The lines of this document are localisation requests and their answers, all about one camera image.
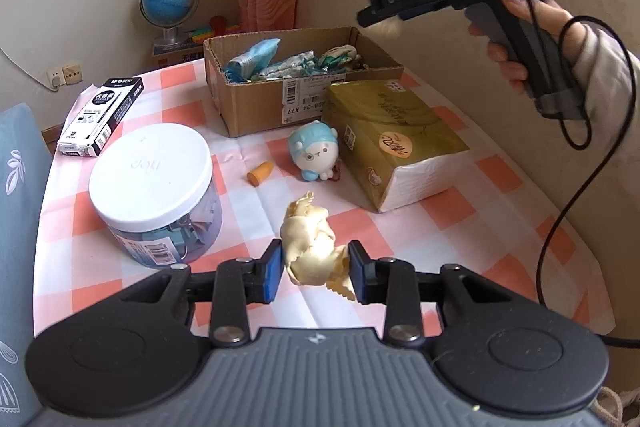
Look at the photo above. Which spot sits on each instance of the cardboard box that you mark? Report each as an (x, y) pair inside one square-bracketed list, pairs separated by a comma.
[(255, 107)]

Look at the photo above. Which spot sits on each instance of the clear jar with white lid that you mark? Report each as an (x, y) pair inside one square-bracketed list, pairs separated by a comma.
[(150, 167)]

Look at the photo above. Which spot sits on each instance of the person's right hand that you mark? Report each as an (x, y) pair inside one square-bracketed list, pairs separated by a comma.
[(540, 14)]

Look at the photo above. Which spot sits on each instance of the white wall outlet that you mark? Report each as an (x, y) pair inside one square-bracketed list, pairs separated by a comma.
[(65, 76)]

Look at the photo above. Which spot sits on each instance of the person's right forearm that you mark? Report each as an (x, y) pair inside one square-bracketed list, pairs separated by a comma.
[(610, 82)]

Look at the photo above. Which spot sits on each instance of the rainbow pop toy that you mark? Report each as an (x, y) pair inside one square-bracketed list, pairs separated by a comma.
[(200, 36)]

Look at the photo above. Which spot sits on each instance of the blue plush toy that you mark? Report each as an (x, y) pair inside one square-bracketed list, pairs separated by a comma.
[(315, 147)]

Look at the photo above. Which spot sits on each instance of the black pen box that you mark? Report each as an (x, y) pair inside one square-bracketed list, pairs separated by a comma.
[(100, 112)]

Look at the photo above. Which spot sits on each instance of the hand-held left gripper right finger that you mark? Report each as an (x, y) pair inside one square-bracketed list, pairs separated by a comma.
[(357, 272)]

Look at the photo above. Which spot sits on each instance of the gold tissue pack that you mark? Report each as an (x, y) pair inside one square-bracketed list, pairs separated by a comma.
[(395, 127)]

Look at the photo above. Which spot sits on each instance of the orange printed carton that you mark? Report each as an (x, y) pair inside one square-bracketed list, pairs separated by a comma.
[(172, 56)]

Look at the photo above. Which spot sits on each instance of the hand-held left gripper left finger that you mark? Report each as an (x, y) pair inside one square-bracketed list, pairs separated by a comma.
[(272, 269)]

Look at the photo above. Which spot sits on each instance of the blue embroidered sachet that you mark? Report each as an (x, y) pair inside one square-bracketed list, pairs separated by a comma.
[(290, 66)]

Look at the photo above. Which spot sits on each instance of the blue leaf print pillow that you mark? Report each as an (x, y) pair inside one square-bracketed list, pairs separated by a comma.
[(20, 217)]

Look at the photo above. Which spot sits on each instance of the small orange cone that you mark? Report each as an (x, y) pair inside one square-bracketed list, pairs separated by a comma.
[(260, 173)]

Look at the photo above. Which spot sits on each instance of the yellow satin sachet with tassel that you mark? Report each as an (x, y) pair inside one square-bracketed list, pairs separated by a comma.
[(310, 247)]

